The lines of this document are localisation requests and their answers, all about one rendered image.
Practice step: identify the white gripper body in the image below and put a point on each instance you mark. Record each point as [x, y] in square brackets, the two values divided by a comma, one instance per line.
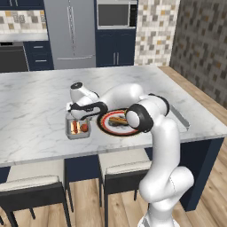
[78, 115]

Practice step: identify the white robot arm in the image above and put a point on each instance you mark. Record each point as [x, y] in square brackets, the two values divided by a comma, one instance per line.
[165, 147]

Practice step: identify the grey tupperware container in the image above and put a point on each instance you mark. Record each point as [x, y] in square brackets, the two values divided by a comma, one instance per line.
[78, 134]

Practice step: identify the red black rimmed large plate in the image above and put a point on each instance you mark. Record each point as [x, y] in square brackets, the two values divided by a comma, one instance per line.
[104, 124]

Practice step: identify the brown cooked sandwich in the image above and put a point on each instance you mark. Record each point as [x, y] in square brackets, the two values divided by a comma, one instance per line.
[118, 120]

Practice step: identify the brown hot dog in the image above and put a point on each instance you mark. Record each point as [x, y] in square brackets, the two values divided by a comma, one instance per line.
[74, 127]

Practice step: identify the navy drawer run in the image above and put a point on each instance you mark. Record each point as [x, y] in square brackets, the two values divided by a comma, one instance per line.
[39, 56]

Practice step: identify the black stool with cream seat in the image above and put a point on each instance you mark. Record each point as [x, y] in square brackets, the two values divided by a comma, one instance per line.
[32, 184]
[124, 174]

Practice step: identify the navy tall cupboard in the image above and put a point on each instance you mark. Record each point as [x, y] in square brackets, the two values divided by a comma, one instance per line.
[115, 48]

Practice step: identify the grey steel fridge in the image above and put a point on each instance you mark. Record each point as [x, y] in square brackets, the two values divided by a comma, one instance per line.
[71, 35]

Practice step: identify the steel microwave oven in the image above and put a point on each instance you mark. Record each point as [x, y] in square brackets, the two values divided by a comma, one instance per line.
[116, 14]

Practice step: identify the navy kitchen island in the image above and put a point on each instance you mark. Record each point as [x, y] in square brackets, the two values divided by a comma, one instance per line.
[198, 165]

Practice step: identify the navy wall cupboards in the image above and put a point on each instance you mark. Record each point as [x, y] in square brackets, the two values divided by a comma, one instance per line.
[23, 4]

